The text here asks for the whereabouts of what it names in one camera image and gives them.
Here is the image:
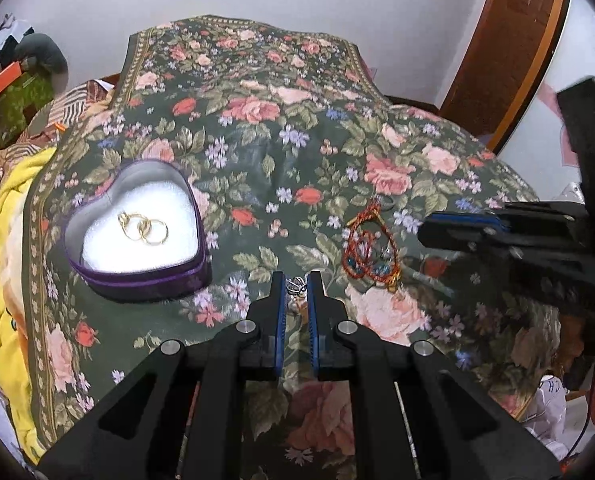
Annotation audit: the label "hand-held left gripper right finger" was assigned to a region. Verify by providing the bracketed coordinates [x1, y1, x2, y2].
[307, 271, 563, 480]

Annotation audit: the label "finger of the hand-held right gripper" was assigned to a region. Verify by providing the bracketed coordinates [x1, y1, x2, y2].
[424, 201, 585, 233]
[419, 222, 584, 283]

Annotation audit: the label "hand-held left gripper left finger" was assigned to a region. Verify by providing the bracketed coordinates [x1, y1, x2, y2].
[36, 271, 285, 480]

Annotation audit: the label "red beaded bracelet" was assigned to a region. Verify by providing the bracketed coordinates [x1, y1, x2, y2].
[344, 220, 403, 292]

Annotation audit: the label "purple heart-shaped jewelry box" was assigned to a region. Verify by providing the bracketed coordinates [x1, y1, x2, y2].
[63, 160, 213, 303]

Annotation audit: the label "white wardrobe sliding door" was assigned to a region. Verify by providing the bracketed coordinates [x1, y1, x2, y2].
[497, 0, 595, 211]

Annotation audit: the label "brown wooden door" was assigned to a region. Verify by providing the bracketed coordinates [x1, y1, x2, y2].
[438, 0, 574, 156]

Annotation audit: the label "white plastic bag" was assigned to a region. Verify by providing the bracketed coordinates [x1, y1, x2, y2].
[521, 374, 581, 458]

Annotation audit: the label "gold rings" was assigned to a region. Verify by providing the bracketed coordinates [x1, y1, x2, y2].
[118, 211, 151, 239]

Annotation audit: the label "green floral blanket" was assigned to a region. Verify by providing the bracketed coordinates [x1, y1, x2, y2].
[21, 15, 564, 480]

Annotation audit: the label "yellow blanket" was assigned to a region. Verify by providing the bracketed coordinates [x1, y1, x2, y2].
[0, 146, 59, 463]

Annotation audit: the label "striped patchwork quilt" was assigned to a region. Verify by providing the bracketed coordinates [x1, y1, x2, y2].
[0, 77, 124, 196]

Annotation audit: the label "grey plush pillow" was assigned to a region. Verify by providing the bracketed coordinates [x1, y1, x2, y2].
[14, 33, 69, 77]

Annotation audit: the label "gold ring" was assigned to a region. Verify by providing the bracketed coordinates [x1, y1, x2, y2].
[144, 219, 169, 245]

